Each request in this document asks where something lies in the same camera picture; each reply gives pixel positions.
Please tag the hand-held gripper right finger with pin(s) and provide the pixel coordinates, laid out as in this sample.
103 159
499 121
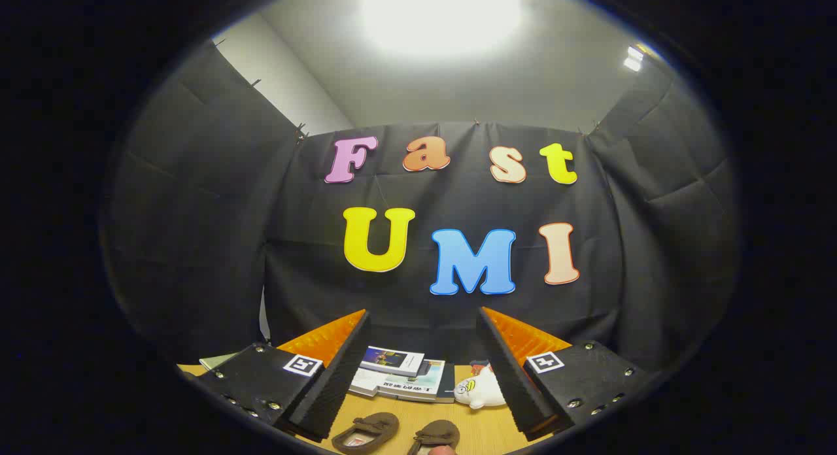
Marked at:
510 383

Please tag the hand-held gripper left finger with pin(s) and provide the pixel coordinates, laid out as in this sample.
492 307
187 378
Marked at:
340 383

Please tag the brown fuzzy shoe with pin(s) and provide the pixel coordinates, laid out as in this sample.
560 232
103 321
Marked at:
376 423
438 432

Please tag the green fabric storage box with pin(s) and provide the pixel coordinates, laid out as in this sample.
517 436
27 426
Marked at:
219 361

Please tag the thick white book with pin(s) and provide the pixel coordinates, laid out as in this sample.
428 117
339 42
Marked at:
363 382

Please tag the white seal plush toy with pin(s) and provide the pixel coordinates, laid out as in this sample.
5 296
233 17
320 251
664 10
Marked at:
480 393

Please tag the penguin plush toy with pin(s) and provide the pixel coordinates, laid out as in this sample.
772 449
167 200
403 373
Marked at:
479 366

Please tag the small dark-cover book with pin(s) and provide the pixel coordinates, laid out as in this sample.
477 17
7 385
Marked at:
392 361

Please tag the black cover book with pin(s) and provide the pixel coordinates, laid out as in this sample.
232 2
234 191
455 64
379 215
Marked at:
450 383

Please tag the light blue cover book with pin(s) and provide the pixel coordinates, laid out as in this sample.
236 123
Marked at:
418 380

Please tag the small ceiling light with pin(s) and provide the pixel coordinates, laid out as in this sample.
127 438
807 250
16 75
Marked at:
633 58

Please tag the large ceiling light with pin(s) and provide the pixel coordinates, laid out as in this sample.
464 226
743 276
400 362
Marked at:
438 17

